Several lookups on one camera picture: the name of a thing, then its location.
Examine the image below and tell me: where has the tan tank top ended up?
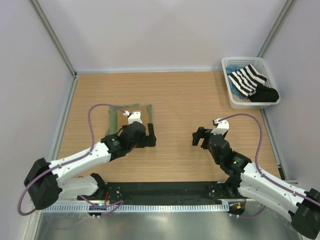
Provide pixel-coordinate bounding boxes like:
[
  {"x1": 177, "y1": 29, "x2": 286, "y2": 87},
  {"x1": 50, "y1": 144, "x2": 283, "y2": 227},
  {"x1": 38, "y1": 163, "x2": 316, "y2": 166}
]
[{"x1": 117, "y1": 104, "x2": 152, "y2": 133}]

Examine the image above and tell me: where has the green tank top blue trim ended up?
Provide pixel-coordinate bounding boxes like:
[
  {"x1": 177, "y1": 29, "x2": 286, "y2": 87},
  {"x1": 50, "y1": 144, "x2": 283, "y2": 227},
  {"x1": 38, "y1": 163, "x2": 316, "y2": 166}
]
[{"x1": 106, "y1": 103, "x2": 153, "y2": 135}]

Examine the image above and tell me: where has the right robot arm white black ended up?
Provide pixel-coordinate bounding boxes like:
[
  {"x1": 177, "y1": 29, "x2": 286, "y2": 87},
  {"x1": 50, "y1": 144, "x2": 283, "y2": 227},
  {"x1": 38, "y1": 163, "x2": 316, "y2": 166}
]
[{"x1": 192, "y1": 127, "x2": 320, "y2": 240}]

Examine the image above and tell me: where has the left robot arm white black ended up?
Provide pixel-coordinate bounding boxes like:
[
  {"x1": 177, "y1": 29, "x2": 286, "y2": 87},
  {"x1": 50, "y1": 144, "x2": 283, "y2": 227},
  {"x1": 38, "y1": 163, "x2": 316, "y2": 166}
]
[{"x1": 24, "y1": 121, "x2": 157, "y2": 210}]

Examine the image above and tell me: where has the black white striped tank top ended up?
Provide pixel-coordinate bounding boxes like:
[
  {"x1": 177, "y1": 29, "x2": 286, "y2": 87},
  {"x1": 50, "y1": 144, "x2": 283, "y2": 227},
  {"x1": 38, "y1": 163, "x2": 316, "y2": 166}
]
[{"x1": 236, "y1": 64, "x2": 268, "y2": 99}]

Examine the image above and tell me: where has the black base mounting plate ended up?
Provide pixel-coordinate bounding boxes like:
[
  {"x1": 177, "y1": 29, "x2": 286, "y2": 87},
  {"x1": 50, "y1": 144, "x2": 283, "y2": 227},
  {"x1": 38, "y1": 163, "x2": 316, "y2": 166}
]
[{"x1": 85, "y1": 181, "x2": 243, "y2": 206}]

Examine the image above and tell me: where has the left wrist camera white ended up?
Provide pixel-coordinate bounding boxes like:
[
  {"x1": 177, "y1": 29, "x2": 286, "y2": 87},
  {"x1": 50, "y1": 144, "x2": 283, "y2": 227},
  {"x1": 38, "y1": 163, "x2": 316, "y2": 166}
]
[{"x1": 123, "y1": 110, "x2": 143, "y2": 124}]

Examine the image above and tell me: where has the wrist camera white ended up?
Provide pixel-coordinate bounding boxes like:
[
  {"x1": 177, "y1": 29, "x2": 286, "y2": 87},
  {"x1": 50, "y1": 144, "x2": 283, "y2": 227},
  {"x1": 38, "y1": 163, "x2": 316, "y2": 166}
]
[
  {"x1": 123, "y1": 110, "x2": 143, "y2": 124},
  {"x1": 210, "y1": 118, "x2": 230, "y2": 137}
]

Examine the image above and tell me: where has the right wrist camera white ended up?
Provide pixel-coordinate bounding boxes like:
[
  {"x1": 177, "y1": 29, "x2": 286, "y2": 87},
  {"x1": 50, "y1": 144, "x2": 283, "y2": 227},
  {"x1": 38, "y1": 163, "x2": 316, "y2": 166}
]
[{"x1": 210, "y1": 118, "x2": 230, "y2": 137}]

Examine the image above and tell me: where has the white slotted cable duct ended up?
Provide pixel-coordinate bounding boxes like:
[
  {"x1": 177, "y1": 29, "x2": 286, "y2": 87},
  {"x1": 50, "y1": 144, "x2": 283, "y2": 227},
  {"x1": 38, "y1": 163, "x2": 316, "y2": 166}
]
[{"x1": 43, "y1": 202, "x2": 230, "y2": 213}]

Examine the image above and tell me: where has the left aluminium corner post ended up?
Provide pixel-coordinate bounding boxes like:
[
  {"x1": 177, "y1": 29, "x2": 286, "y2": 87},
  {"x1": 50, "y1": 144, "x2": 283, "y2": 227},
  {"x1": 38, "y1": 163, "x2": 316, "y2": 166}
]
[{"x1": 29, "y1": 0, "x2": 78, "y2": 77}]

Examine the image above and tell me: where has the aluminium corner post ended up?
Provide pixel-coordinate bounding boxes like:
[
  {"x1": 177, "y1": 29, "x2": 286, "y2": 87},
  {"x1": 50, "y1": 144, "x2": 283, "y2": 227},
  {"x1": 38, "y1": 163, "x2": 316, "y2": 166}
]
[
  {"x1": 257, "y1": 0, "x2": 297, "y2": 58},
  {"x1": 29, "y1": 0, "x2": 78, "y2": 77}
]

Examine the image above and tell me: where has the right aluminium corner post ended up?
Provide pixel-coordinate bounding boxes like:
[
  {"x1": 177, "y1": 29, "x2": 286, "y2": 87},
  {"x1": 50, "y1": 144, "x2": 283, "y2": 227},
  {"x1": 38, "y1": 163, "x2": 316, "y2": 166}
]
[{"x1": 257, "y1": 0, "x2": 297, "y2": 58}]

